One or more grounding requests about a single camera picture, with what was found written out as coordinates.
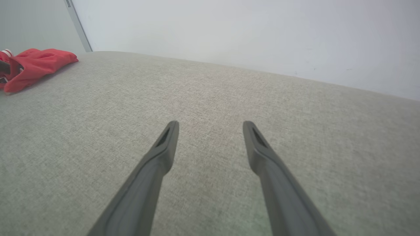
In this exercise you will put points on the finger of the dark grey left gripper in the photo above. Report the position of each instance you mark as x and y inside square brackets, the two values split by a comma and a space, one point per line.
[4, 67]

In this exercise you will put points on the grey metal frame bar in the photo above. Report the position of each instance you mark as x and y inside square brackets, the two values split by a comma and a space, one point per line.
[78, 26]

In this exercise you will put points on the red basketball jersey white sleeves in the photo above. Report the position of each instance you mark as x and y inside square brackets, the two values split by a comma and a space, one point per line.
[39, 64]

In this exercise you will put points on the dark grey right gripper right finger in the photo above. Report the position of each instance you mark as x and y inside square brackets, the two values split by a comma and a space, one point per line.
[279, 186]

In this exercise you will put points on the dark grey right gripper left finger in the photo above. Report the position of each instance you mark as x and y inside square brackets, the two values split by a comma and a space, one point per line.
[147, 183]

